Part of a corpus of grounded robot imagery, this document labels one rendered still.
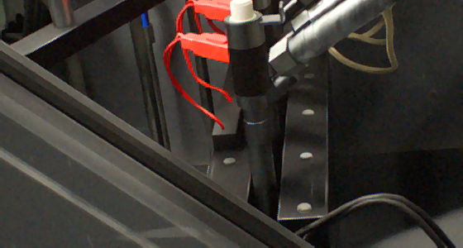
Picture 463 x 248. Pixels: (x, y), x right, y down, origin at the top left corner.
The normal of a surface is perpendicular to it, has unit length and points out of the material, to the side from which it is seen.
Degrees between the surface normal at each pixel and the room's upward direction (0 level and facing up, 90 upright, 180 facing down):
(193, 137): 90
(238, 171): 0
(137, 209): 90
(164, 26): 90
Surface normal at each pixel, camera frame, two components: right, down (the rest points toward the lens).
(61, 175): -0.09, 0.45
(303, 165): -0.13, -0.89
